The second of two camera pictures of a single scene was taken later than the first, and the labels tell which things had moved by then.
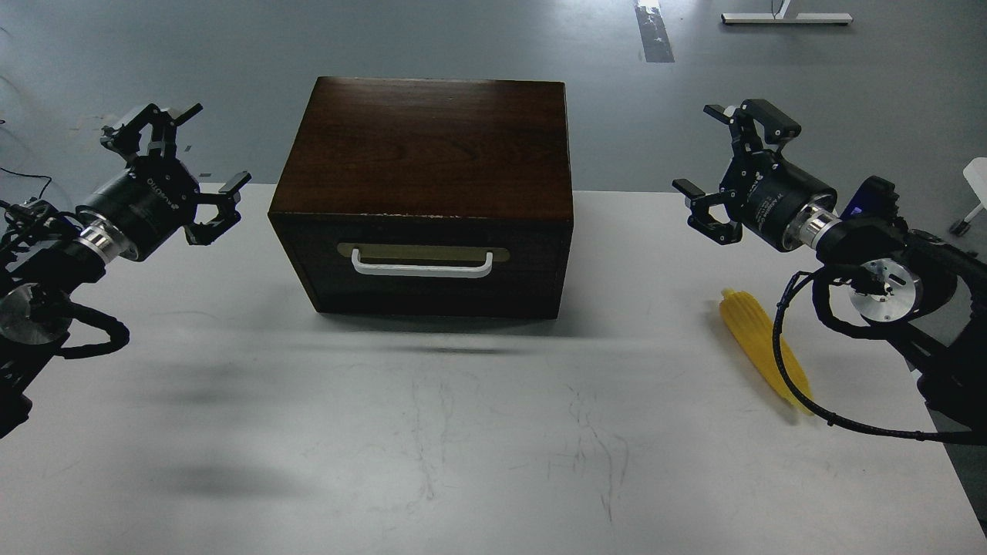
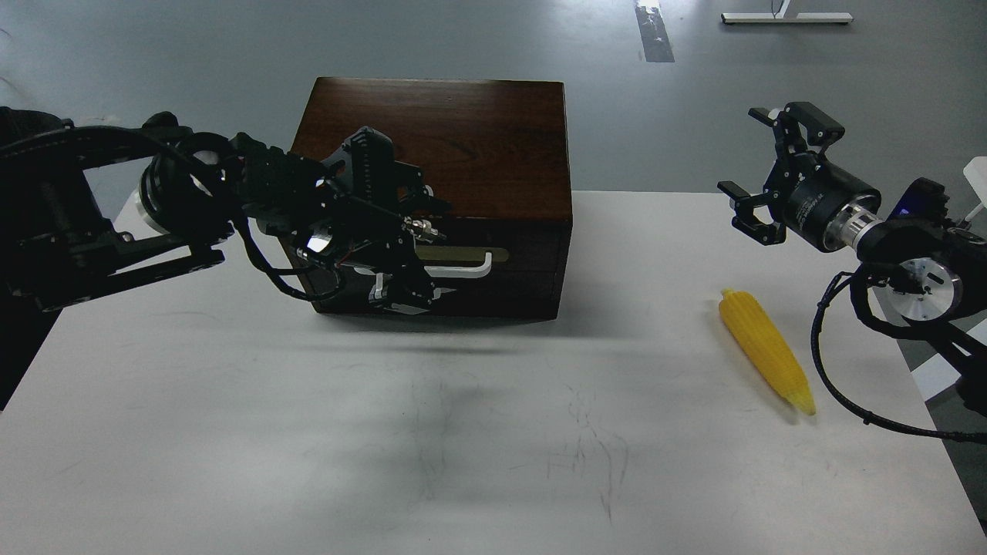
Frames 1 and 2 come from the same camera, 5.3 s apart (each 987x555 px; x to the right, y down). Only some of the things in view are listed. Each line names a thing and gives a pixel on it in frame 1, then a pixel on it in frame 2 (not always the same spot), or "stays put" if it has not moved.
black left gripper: x=133 y=213 to x=347 y=216
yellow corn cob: x=753 y=330 stays put
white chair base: x=975 y=173 stays put
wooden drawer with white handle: x=442 y=267 stays put
